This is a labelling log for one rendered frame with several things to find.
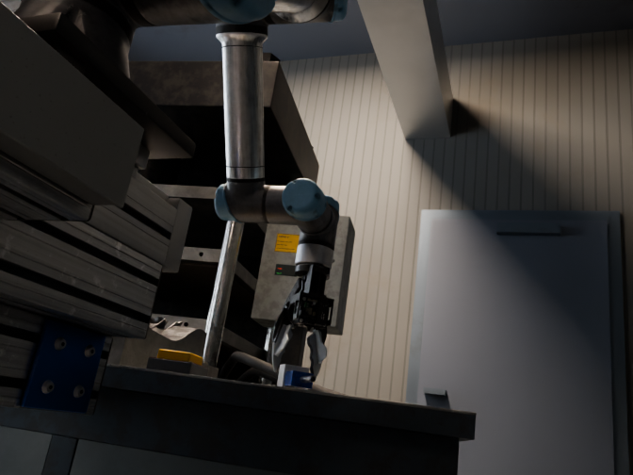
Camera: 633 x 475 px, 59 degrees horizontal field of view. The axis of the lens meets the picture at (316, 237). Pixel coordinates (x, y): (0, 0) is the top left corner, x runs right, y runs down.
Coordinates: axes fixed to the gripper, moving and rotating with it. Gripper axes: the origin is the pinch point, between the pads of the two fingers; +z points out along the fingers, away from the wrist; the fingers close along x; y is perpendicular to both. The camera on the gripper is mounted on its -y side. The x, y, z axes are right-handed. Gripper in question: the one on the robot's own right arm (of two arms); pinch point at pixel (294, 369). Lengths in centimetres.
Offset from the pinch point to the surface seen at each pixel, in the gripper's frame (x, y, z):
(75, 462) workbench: -35.1, -4.3, 21.2
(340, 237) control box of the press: 32, -67, -54
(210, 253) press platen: -9, -86, -43
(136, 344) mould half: -29.8, -8.1, -0.2
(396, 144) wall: 118, -208, -182
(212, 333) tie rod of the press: -5, -75, -14
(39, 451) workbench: -41.4, -8.2, 20.6
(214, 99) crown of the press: -20, -81, -99
